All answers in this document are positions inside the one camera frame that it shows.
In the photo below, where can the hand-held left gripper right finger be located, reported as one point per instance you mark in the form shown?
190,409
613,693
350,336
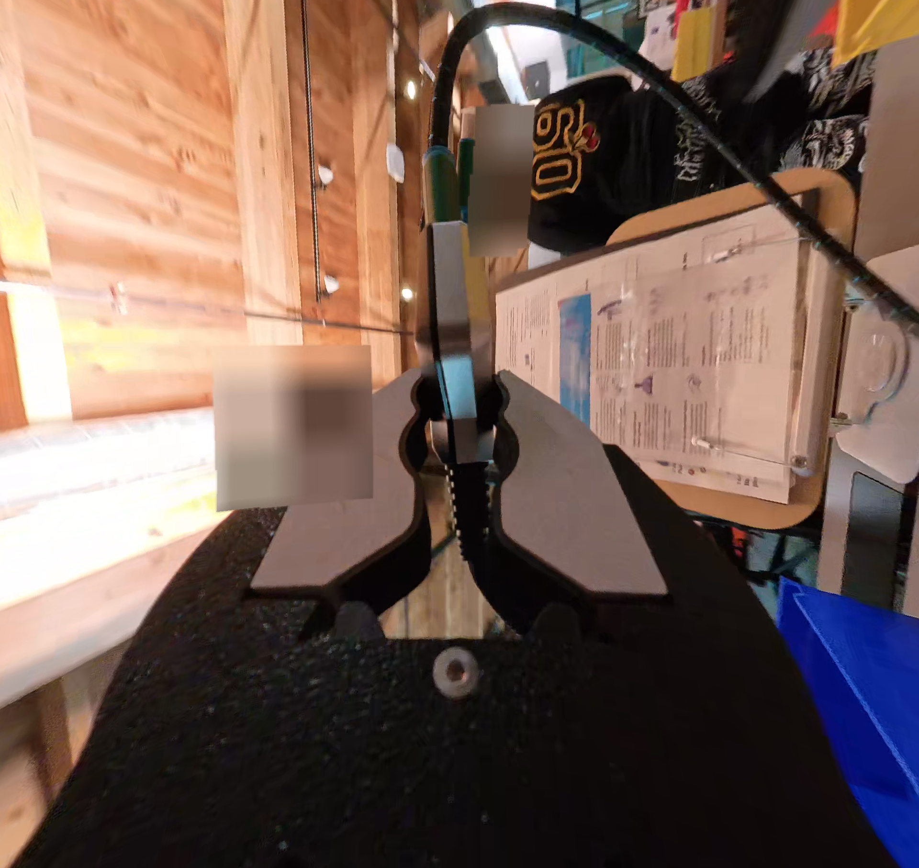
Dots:
574,523

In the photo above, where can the blue plastic bin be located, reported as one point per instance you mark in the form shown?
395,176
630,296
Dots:
861,667

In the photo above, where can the black silver switch box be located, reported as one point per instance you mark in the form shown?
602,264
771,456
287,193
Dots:
452,293

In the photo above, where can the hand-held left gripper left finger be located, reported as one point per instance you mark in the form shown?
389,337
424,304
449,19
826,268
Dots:
337,545

